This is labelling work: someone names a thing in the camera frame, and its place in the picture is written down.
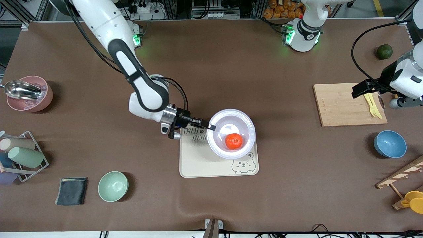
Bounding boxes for yellow mug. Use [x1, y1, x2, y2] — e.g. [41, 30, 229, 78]
[401, 191, 423, 214]

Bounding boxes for orange fruit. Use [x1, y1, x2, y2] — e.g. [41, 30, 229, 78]
[225, 133, 244, 150]

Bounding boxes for brown table mat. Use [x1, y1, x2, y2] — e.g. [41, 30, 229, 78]
[0, 18, 423, 232]

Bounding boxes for cream tray with bear print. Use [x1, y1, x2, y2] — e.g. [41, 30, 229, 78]
[179, 122, 259, 178]

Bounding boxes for purple cup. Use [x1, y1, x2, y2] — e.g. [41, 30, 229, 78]
[0, 171, 18, 185]

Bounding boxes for light green bowl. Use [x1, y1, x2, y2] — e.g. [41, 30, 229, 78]
[98, 171, 129, 202]

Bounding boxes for beige cup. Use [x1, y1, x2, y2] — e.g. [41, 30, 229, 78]
[0, 138, 36, 152]

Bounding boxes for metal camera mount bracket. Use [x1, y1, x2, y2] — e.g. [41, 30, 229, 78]
[202, 219, 224, 238]

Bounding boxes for white power strip with plugs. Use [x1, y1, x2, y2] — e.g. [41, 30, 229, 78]
[127, 0, 166, 20]

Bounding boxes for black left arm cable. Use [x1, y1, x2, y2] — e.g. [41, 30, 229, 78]
[351, 20, 414, 90]

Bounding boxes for metal scoop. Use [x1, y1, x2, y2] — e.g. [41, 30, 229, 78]
[4, 80, 42, 100]

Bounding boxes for dark green avocado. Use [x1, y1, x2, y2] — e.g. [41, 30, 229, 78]
[377, 44, 393, 60]

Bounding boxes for pink bowl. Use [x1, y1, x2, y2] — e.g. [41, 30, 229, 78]
[7, 76, 53, 113]

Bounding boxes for grey wire cup rack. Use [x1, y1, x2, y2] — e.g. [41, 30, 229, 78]
[0, 131, 49, 182]

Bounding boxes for wooden cutting board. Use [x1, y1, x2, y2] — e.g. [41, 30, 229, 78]
[313, 82, 388, 127]

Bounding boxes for blue bowl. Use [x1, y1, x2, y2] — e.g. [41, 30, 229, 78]
[374, 130, 407, 159]

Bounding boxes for yellow plastic fork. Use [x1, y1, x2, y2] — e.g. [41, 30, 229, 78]
[363, 93, 383, 119]

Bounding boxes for bag of orange buns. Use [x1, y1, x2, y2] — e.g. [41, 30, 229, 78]
[263, 0, 331, 19]

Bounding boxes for white round plate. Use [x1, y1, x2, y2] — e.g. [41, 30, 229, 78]
[207, 109, 256, 160]

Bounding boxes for mint green cup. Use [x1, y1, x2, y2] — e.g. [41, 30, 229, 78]
[7, 146, 44, 169]

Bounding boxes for wooden drying rack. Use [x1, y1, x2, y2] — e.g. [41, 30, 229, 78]
[376, 155, 423, 210]

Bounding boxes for blue cup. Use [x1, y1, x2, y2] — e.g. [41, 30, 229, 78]
[0, 153, 15, 168]

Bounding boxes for dark grey folded cloth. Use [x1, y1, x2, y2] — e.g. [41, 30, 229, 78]
[55, 177, 88, 206]

